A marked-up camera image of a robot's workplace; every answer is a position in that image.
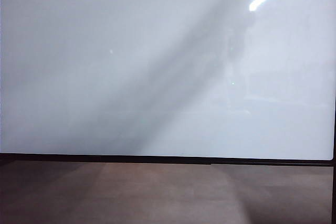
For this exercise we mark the white whiteboard with black frame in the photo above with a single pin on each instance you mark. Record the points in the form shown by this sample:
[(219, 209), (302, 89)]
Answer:
[(105, 77)]

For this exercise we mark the black whiteboard stand post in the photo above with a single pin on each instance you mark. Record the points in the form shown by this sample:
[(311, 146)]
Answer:
[(334, 195)]

